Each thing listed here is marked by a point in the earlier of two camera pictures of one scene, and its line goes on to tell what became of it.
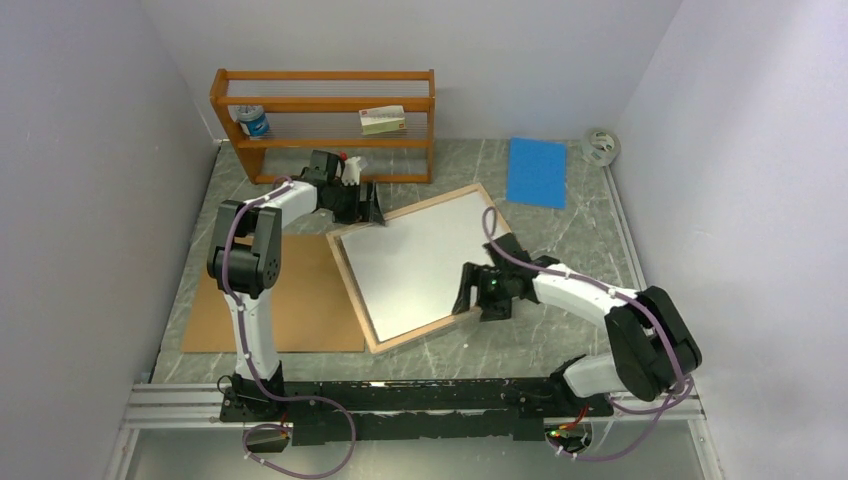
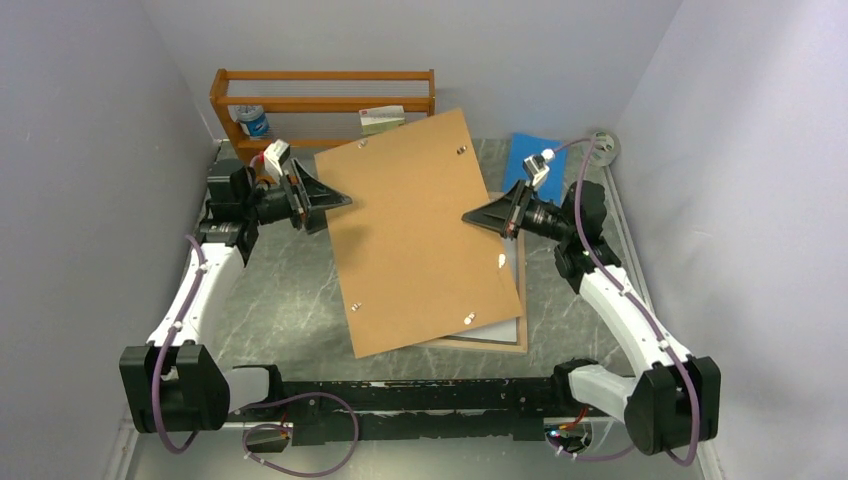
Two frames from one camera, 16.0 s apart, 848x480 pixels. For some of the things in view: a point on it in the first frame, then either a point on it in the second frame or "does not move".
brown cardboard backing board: x=311 y=310 -> x=411 y=268
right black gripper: x=475 y=275 -> x=503 y=215
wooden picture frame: x=341 y=257 -> x=462 y=345
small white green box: x=382 y=119 does not move
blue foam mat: x=536 y=172 does not move
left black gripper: x=369 y=211 -> x=309 y=201
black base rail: x=474 y=412 does not move
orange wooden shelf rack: x=319 y=110 does not move
